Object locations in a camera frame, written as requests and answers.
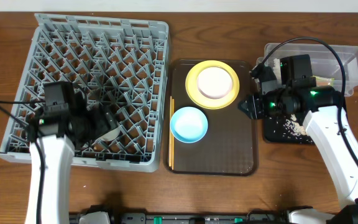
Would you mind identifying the food scraps pile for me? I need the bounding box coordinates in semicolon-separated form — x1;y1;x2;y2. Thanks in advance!
284;114;308;137

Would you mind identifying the white tissue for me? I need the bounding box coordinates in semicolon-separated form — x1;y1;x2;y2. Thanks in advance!
273;58;282;83

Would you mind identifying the white cup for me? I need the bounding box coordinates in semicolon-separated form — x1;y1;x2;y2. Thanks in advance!
99;128;121;142

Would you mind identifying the black waste tray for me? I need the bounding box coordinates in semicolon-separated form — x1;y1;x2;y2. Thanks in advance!
262;88;347;146

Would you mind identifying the brown serving tray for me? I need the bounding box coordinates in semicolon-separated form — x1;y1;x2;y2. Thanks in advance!
168;59;259;176

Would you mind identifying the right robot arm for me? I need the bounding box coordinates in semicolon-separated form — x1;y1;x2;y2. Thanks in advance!
239;55;358;223

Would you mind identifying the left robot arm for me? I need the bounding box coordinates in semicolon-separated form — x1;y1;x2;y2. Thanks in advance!
25;82;120;223

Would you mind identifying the white pink bowl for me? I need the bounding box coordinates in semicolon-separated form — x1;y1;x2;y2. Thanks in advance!
197;67;233;99

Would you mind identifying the yellow plate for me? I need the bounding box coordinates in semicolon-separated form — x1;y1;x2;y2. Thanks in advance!
185;60;240;110

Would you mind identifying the wooden chopstick left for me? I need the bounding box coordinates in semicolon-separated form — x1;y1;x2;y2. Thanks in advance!
168;96;173;168

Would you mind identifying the wooden chopstick right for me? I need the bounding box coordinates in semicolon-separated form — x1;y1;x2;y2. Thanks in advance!
171;98;175;170

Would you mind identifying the grey dishwasher rack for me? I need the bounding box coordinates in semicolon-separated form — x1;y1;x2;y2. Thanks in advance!
0;14;170;172

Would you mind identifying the blue bowl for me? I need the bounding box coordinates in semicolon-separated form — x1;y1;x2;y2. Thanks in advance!
170;106;208;144

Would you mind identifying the wooden chopstick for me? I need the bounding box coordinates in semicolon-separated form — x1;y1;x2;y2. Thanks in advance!
168;96;173;168
171;98;175;170

